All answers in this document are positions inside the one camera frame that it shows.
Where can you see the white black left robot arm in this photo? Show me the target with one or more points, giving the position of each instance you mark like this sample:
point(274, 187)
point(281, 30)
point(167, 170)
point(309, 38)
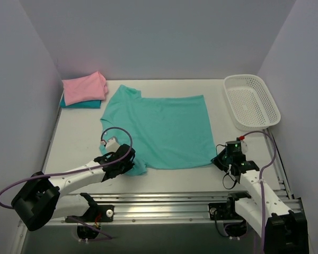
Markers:
point(43, 197)

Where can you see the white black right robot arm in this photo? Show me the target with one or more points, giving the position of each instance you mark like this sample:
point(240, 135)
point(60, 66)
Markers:
point(281, 229)

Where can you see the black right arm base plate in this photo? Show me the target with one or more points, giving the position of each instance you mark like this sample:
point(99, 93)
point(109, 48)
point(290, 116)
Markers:
point(223, 211)

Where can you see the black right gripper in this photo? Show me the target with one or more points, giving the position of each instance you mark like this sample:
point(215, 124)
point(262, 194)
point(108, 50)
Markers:
point(219, 159)

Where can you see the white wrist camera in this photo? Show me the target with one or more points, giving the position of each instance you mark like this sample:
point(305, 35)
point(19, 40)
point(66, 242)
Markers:
point(112, 145)
point(244, 145)

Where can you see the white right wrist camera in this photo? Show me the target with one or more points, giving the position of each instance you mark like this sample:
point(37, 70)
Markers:
point(244, 145)

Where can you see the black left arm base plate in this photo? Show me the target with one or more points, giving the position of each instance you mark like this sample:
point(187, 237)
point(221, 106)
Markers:
point(92, 213)

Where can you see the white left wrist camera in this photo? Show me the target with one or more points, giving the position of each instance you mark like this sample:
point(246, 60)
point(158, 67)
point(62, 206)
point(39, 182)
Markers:
point(112, 145)

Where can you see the folded pink t-shirt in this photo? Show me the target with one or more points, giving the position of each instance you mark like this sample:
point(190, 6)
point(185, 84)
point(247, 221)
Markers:
point(88, 88)

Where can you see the mint green t-shirt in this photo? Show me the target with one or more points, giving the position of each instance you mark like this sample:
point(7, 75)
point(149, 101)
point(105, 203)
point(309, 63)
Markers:
point(166, 133)

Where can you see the folded teal t-shirt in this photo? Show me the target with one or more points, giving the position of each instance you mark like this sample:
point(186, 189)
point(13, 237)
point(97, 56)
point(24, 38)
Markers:
point(95, 104)

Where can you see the white perforated plastic basket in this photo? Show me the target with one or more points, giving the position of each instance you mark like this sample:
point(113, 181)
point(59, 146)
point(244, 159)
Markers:
point(250, 103)

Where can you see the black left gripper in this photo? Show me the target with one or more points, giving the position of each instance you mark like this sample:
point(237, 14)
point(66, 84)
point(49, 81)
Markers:
point(127, 157)

